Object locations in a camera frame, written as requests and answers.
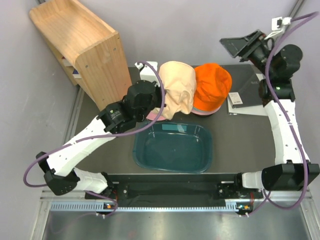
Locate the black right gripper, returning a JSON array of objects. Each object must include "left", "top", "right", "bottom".
[{"left": 218, "top": 30, "right": 274, "bottom": 79}]

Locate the orange bucket hat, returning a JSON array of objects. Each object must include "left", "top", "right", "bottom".
[{"left": 193, "top": 63, "right": 232, "bottom": 110}]

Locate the peach bucket hat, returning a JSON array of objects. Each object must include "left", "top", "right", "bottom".
[{"left": 158, "top": 61, "right": 197, "bottom": 120}]

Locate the light pink bucket hat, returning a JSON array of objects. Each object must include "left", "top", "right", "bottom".
[{"left": 191, "top": 107, "right": 220, "bottom": 117}]

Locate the turquoise bucket hat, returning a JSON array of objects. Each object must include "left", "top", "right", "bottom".
[{"left": 192, "top": 106, "right": 216, "bottom": 113}]

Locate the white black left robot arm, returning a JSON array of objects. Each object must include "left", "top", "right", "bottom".
[{"left": 36, "top": 60, "right": 232, "bottom": 199}]

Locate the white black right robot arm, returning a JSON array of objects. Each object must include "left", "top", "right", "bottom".
[{"left": 233, "top": 44, "right": 320, "bottom": 198}]

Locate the teal plastic basin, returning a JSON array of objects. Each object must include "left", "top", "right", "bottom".
[{"left": 132, "top": 122, "right": 214, "bottom": 174}]

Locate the wooden shelf unit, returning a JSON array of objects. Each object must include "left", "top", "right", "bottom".
[{"left": 29, "top": 0, "right": 132, "bottom": 110}]

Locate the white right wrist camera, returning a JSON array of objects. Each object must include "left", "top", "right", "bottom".
[{"left": 264, "top": 16, "right": 292, "bottom": 40}]

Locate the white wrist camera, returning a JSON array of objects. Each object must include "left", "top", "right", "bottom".
[
  {"left": 264, "top": 16, "right": 292, "bottom": 40},
  {"left": 135, "top": 62, "right": 159, "bottom": 83}
]

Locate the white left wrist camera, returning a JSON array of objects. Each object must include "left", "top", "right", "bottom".
[{"left": 135, "top": 62, "right": 159, "bottom": 83}]

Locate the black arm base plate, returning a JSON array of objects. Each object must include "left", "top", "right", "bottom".
[{"left": 100, "top": 173, "right": 261, "bottom": 200}]

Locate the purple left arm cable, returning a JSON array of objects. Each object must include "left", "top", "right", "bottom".
[{"left": 23, "top": 61, "right": 167, "bottom": 217}]

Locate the aluminium frame rail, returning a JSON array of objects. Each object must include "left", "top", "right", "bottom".
[{"left": 31, "top": 191, "right": 320, "bottom": 240}]

